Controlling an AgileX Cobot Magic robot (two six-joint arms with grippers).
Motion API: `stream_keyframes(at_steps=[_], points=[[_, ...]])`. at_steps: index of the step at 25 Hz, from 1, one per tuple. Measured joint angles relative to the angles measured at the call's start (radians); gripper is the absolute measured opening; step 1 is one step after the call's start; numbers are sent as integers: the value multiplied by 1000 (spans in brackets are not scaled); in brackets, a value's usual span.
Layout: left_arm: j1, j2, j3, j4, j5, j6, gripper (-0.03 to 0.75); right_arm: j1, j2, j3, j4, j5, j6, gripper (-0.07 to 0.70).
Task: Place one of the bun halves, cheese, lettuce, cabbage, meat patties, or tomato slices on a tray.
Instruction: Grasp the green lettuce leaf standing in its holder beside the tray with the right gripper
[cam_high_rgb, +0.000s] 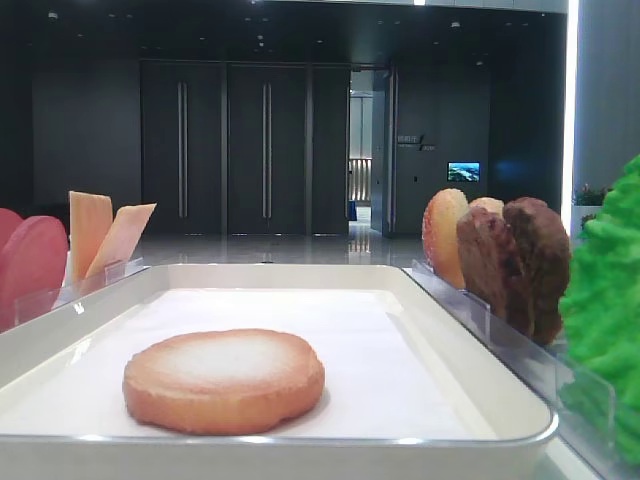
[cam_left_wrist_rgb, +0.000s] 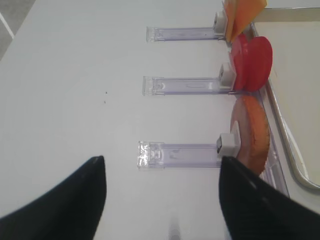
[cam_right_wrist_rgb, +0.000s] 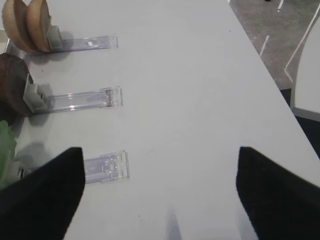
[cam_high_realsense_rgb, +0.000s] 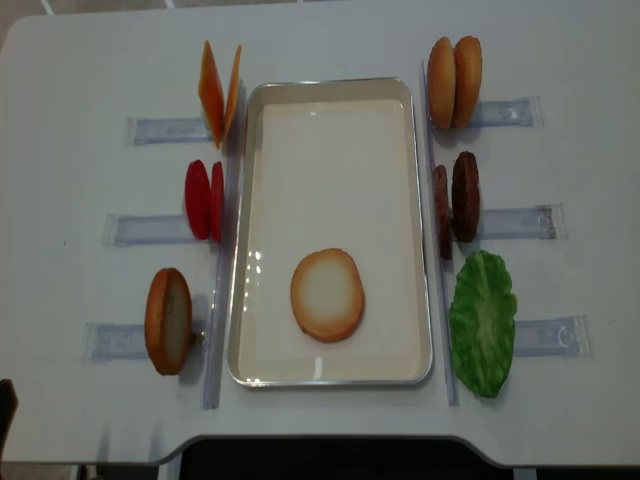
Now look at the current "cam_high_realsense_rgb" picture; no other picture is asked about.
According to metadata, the green lettuce leaf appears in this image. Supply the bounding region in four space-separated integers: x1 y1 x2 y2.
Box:
449 250 518 398

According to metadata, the right red tomato slice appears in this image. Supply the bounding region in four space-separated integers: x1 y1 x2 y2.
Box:
210 162 224 243

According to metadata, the red tomato slice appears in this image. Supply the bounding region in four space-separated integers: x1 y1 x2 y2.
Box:
185 160 211 240
210 162 224 243

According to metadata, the left brown meat patty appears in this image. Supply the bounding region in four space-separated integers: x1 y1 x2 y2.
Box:
433 165 452 260

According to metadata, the left red tomato slice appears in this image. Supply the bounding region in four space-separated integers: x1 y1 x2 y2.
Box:
185 160 211 240

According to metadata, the right orange cheese slice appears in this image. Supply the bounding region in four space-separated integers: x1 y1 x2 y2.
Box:
223 45 242 141

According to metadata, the orange cheese slice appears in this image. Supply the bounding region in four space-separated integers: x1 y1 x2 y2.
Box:
198 40 224 149
223 45 242 141

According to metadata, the clear holder cheese row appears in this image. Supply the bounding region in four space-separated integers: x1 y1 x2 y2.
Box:
126 117 212 146

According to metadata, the left orange cheese slice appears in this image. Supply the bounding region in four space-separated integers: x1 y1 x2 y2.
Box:
198 40 224 149

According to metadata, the clear holder tomato row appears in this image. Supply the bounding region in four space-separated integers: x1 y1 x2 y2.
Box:
102 214 199 247

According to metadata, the clear holder lettuce row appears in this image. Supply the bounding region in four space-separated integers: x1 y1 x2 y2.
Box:
514 315 592 358

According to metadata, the white rectangular metal tray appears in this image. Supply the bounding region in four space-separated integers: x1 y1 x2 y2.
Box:
227 78 433 388

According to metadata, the bun slice on tray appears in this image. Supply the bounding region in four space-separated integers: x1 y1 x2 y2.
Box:
290 248 365 343

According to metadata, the upright bun slice left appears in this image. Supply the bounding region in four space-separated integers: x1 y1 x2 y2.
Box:
144 268 192 376

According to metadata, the left top bun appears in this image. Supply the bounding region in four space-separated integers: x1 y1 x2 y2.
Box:
427 37 455 129

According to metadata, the clear holder patty row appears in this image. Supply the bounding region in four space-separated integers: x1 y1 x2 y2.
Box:
476 203 568 240

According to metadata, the right top bun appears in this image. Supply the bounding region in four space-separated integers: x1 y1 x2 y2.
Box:
452 36 482 128

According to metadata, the clear holder bun slice row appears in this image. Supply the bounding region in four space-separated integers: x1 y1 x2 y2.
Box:
82 323 149 362

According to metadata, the clear holder top bun row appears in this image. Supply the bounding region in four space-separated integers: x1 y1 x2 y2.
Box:
469 96 544 128

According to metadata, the dark chair at left edge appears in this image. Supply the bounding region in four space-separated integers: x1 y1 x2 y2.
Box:
0 379 18 450

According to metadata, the right long clear rail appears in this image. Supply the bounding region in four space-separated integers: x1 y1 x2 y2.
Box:
420 59 459 406

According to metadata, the long clear rail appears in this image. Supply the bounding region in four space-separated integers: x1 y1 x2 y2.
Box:
203 80 246 410
420 59 459 406

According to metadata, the left long clear rail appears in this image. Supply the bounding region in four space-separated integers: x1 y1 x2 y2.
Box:
203 80 246 410

